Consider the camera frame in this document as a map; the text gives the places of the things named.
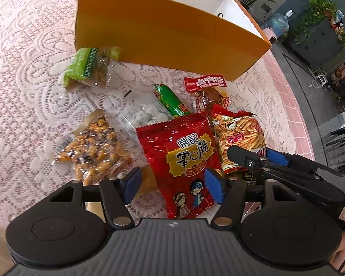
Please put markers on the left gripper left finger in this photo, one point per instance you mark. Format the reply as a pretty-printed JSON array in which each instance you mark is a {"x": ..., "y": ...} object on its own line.
[{"x": 116, "y": 195}]

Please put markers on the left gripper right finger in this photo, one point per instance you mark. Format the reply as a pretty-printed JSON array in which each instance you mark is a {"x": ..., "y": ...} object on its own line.
[{"x": 229, "y": 194}]

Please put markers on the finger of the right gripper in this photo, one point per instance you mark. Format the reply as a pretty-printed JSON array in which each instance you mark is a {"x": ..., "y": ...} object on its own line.
[
  {"x": 309, "y": 186},
  {"x": 297, "y": 162}
]

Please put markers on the Mimi shrimp stick bag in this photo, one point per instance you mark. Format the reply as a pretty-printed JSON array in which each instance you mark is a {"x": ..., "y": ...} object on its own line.
[{"x": 240, "y": 129}]

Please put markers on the red chips snack bag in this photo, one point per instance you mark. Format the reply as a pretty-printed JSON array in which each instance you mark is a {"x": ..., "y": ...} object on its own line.
[{"x": 178, "y": 152}]

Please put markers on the pink checkered table cover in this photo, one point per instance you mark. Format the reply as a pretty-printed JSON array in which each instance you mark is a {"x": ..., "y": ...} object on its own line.
[{"x": 290, "y": 106}]

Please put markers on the mixed nuts clear pack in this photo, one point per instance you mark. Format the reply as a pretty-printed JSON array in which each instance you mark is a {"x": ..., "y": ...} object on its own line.
[{"x": 94, "y": 150}]

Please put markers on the clear white candy pack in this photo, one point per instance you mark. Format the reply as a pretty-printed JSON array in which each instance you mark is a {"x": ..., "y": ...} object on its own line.
[{"x": 140, "y": 111}]

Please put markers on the red braised meat pack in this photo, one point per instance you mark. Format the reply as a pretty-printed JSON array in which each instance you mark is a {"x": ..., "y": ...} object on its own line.
[{"x": 207, "y": 90}]

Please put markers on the green sausage stick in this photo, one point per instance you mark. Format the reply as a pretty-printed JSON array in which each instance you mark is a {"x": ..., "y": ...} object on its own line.
[{"x": 170, "y": 101}]

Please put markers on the dark teal cabinet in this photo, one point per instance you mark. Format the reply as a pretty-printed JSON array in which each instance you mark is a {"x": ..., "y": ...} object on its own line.
[{"x": 319, "y": 48}]

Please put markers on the green pea snack pack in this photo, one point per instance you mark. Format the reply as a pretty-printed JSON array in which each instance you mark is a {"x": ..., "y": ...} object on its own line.
[{"x": 91, "y": 66}]

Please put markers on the pink small heater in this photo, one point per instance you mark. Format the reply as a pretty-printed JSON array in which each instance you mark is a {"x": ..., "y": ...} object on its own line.
[{"x": 270, "y": 34}]

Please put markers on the blue water jug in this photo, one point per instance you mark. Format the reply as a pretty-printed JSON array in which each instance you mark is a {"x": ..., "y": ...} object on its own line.
[{"x": 279, "y": 23}]

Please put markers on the trailing ivy plant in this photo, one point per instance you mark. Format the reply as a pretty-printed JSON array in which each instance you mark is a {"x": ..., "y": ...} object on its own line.
[{"x": 316, "y": 12}]

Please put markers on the orange cardboard box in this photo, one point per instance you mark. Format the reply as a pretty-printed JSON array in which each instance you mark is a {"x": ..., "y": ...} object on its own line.
[{"x": 200, "y": 36}]

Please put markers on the white lace tablecloth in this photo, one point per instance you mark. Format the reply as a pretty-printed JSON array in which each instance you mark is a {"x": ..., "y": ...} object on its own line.
[{"x": 22, "y": 188}]

